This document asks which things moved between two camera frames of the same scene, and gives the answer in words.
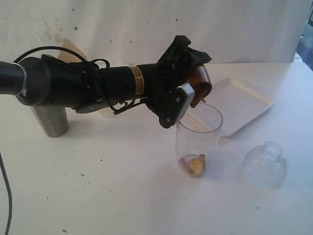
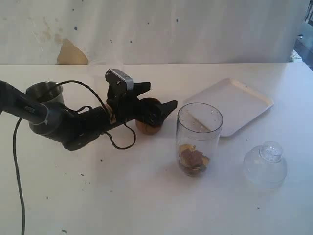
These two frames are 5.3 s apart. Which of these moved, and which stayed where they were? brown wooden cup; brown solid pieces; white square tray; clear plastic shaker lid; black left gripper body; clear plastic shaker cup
Moved: brown wooden cup; black left gripper body; brown solid pieces
Stayed: clear plastic shaker lid; clear plastic shaker cup; white square tray
